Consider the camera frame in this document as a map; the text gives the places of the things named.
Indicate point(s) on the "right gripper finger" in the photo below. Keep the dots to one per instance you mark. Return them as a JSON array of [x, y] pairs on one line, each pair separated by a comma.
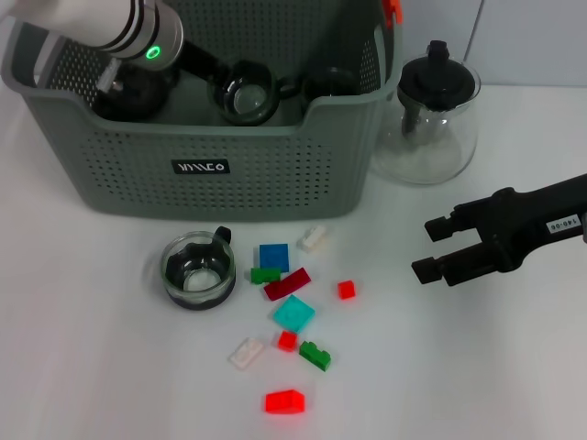
[[458, 222], [458, 266]]

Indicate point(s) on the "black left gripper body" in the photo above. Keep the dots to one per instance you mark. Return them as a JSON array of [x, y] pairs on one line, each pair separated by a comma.
[[206, 64]]

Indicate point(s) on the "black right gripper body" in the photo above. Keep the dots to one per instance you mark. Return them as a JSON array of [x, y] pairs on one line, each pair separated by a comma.
[[541, 215]]

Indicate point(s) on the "glass teacup black sleeve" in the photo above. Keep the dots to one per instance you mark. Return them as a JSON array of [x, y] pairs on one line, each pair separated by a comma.
[[197, 284], [330, 84], [247, 98]]

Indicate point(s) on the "translucent white brick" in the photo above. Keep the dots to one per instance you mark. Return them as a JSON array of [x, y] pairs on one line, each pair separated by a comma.
[[246, 354]]

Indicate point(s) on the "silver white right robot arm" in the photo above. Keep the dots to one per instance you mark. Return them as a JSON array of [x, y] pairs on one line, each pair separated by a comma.
[[584, 227]]

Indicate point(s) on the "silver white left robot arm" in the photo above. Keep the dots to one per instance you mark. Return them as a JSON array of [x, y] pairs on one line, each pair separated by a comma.
[[91, 23]]

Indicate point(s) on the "grey-green perforated storage bin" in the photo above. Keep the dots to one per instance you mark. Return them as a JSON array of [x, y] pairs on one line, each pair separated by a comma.
[[275, 183]]

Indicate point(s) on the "clear glass teapot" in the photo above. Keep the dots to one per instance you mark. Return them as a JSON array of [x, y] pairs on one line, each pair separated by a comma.
[[422, 156]]

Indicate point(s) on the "black clay teapot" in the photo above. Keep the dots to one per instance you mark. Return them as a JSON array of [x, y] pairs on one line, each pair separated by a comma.
[[137, 101]]

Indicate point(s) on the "small red toy brick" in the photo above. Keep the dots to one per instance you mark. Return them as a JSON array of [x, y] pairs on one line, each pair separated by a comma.
[[288, 342], [347, 290]]

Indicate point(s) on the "black glass teapot lid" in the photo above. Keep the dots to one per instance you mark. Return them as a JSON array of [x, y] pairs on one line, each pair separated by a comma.
[[435, 78]]

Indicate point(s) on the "white toy brick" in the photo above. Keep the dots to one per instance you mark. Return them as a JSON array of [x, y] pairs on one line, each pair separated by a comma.
[[312, 239]]

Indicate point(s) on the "green toy brick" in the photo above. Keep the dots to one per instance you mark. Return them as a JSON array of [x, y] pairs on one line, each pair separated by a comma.
[[266, 276], [315, 356]]

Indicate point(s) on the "dark red long brick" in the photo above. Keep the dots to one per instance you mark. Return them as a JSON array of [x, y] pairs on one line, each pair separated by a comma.
[[289, 284]]

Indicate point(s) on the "teal square flat brick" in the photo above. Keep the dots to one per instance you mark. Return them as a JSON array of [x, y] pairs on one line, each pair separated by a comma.
[[294, 314]]

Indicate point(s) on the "blue square flat brick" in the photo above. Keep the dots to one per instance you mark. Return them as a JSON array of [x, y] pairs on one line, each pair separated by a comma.
[[275, 254]]

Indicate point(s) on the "large red toy brick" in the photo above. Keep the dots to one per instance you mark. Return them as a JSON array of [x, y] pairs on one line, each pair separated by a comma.
[[284, 402]]

